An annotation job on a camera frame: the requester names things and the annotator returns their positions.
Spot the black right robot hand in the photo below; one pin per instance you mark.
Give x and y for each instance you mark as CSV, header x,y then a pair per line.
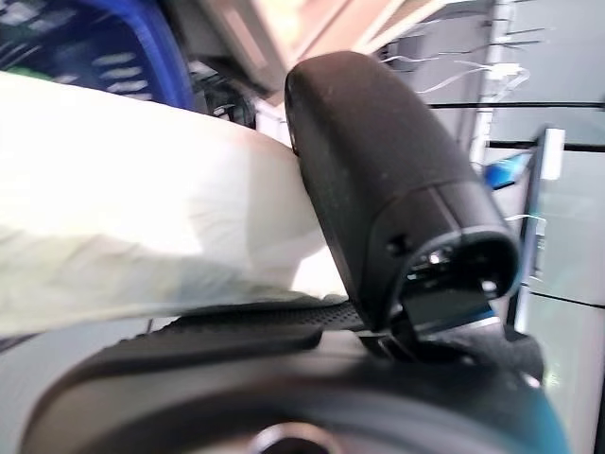
x,y
378,165

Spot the napa cabbage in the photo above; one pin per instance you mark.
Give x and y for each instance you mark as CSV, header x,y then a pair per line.
x,y
118,189

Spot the blue plastic shopping basket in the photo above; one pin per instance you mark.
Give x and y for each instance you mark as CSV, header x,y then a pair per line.
x,y
156,57

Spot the wooden display shelf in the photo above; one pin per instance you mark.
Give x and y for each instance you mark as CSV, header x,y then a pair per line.
x,y
293,23

